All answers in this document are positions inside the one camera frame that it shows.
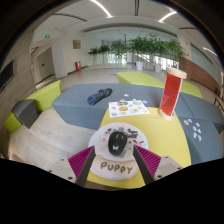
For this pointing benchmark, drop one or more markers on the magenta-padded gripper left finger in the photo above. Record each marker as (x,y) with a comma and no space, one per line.
(81,160)

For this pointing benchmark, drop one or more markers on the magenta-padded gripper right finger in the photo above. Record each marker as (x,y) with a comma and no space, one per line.
(150,160)

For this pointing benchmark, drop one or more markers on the black computer mouse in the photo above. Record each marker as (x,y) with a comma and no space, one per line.
(117,143)

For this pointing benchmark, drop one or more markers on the round white puppy mouse pad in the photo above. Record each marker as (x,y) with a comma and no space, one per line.
(100,168)

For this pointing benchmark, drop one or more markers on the large grey ottoman seat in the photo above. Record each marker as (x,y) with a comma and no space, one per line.
(76,110)

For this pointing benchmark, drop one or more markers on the small sticker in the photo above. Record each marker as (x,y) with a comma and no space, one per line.
(186,122)
(197,124)
(199,137)
(189,120)
(195,135)
(194,128)
(199,130)

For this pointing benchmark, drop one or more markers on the white sticker sheet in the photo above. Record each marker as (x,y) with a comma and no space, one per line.
(128,109)

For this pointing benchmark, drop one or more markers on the folded dark blue umbrella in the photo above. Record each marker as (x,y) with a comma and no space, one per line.
(99,96)

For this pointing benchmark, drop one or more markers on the red liquid timer wooden ends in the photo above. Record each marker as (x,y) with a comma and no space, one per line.
(170,95)

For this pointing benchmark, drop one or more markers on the lime green bench seat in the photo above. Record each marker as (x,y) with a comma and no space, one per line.
(46,96)

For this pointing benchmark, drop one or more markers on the lime green ottoman seat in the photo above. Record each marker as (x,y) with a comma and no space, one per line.
(191,89)
(140,78)

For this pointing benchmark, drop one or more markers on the wooden bench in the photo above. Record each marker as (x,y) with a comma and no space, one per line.
(219,102)

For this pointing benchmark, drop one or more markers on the red fire extinguisher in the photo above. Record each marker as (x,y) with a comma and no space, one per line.
(77,66)

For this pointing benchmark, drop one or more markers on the row of potted plants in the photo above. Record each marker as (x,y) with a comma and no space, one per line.
(146,46)

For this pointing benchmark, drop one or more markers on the green exit sign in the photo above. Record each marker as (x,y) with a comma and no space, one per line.
(47,36)

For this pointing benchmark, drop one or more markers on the ceiling strip lights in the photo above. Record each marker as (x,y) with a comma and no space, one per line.
(101,8)

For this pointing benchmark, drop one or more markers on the black wall screen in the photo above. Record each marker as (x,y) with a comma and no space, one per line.
(6,76)

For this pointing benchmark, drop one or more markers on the golden wall plaque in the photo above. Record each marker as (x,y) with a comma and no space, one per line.
(77,44)

